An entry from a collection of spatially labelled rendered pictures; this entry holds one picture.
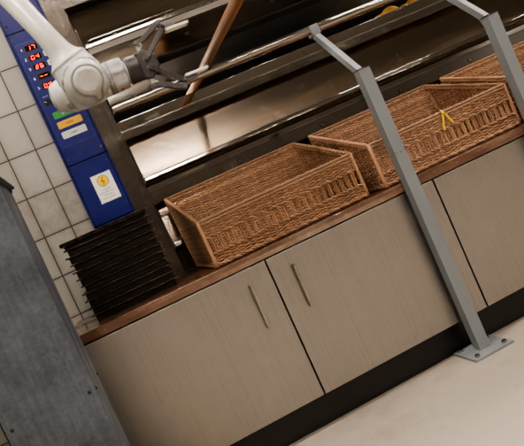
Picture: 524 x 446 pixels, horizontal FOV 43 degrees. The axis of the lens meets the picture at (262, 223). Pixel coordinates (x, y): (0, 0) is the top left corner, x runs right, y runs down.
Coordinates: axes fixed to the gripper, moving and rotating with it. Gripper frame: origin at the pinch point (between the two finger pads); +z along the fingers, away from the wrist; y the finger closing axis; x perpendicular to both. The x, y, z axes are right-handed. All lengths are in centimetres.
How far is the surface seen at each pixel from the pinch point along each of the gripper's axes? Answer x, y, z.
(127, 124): -64, 3, -20
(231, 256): -14, 59, -12
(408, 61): -63, 21, 93
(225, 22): 14.0, 0.4, 7.0
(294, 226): -15, 59, 10
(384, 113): -4, 38, 47
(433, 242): -5, 80, 45
